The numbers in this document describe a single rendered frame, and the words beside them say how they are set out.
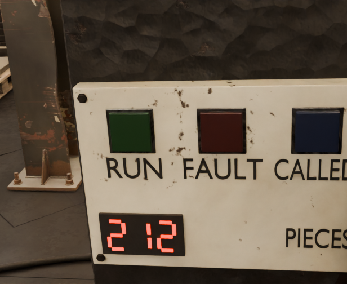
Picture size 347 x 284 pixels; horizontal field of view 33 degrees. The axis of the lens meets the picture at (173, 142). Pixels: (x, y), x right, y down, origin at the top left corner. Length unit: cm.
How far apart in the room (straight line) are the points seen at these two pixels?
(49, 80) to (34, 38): 23
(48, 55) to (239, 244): 266
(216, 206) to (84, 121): 14
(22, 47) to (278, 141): 274
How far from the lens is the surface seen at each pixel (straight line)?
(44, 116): 327
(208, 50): 52
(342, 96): 51
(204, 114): 51
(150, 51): 52
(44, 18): 312
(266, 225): 55
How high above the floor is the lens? 138
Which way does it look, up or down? 21 degrees down
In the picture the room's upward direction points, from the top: 3 degrees counter-clockwise
